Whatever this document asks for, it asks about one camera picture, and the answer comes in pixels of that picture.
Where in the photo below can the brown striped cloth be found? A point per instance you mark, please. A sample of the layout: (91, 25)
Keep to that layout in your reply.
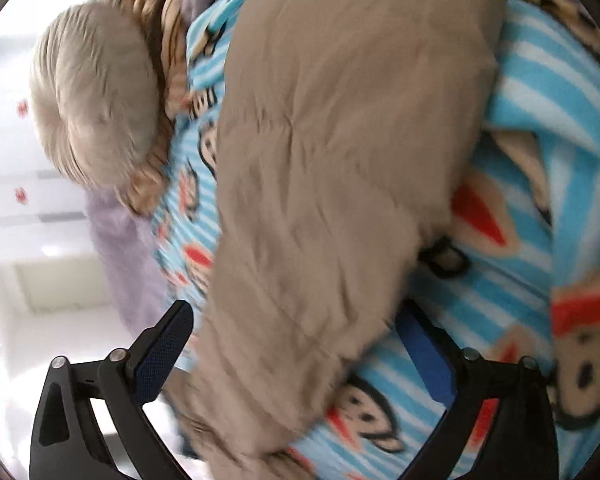
(172, 60)

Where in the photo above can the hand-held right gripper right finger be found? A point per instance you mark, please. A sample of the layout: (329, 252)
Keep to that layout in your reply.
(425, 355)

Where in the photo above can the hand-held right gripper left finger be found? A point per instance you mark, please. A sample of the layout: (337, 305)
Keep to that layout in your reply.
(155, 365)

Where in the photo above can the white wardrobe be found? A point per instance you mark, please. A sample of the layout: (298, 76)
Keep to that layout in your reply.
(10, 150)

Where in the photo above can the beige round pillow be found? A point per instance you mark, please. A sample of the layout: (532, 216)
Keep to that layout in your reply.
(95, 95)

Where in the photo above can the purple bed sheet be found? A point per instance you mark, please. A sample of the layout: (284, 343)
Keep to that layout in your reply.
(125, 250)

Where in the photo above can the blue striped printed blanket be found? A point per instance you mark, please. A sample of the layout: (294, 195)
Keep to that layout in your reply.
(530, 85)

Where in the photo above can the tan padded jacket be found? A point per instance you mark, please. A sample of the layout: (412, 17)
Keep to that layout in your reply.
(320, 160)

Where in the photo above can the red door sticker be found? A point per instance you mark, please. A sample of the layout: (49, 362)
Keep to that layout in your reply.
(20, 193)
(23, 107)

